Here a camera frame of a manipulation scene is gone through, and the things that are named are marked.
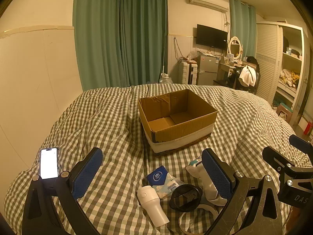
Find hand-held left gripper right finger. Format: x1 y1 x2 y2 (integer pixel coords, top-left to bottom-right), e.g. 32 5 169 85
201 148 285 235

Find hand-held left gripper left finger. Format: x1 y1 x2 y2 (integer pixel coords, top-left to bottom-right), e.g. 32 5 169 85
22 147 103 235

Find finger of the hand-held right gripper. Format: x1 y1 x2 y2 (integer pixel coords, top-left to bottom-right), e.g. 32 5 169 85
262 146 295 175
289 134 313 155

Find white handheld controller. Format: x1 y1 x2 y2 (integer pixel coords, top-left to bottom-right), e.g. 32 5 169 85
186 159 228 206

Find black round lid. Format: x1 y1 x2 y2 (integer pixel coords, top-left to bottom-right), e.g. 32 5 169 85
169 184 203 212

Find cardboard box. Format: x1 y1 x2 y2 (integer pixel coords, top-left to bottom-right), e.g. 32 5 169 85
138 89 218 157

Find blue and white tissue packet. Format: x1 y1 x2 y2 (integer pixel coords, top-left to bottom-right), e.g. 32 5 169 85
146 166 185 199

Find white ring band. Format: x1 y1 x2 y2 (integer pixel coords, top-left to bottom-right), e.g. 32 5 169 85
178 204 219 235

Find white bottle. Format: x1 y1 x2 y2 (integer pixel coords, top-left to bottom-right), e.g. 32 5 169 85
137 185 170 228

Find small floor box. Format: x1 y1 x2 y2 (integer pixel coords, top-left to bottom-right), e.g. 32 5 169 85
276 103 294 120

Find smartphone with lit screen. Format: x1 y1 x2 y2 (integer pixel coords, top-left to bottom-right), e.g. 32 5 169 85
40 147 59 180

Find green checked blanket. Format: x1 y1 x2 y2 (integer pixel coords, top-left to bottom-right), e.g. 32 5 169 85
4 83 313 235

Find pile of clothes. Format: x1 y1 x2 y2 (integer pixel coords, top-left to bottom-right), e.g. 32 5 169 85
280 69 301 87

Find dark chair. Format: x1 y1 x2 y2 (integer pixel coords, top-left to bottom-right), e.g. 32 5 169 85
232 65 261 95

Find white cloth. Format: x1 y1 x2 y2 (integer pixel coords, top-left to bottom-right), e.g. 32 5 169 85
239 66 257 87

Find white louvred wardrobe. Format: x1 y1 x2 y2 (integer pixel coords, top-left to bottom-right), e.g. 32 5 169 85
255 21 308 125

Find black bag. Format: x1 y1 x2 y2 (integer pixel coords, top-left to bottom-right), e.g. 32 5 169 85
246 56 260 72

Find vanity desk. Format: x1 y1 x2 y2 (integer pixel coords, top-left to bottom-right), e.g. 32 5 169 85
216 62 242 86

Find silver small fridge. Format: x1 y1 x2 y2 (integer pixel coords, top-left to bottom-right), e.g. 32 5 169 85
197 54 220 86

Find white suitcase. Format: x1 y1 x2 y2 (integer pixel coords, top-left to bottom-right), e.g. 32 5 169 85
181 62 198 85

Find large clear water bottle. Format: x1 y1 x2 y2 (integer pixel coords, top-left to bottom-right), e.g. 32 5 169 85
159 73 174 84

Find white oval mirror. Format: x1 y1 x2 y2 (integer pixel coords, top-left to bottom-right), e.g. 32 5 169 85
227 36 243 61

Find clear plastic bag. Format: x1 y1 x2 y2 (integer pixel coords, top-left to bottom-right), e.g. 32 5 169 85
187 50 199 63

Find green curtain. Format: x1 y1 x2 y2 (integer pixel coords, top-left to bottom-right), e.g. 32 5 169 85
73 0 123 91
117 0 169 87
230 0 257 60

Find white air conditioner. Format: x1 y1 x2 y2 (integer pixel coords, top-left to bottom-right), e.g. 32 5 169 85
188 0 230 13

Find wall cables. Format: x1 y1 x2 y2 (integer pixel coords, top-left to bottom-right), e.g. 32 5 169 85
173 38 184 62

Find black wall television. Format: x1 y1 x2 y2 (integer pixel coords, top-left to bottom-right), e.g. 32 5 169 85
196 24 228 50

